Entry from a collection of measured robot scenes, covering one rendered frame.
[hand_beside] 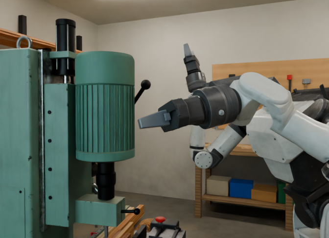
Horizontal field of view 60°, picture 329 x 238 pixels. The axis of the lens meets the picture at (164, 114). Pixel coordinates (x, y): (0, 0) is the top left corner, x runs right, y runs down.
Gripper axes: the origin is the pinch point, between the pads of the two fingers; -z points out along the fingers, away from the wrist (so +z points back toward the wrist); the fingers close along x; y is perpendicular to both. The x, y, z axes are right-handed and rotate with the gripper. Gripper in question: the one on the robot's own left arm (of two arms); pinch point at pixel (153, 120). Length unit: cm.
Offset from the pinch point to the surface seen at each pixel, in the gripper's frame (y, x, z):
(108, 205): -18.7, 32.4, -9.9
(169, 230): -29.5, 25.9, 4.5
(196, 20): 149, 291, 189
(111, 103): 9.1, 22.9, -3.4
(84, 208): -18.0, 36.9, -16.5
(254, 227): -125, 235, 156
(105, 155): -4.3, 25.1, -8.0
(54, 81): 22.1, 36.9, -16.6
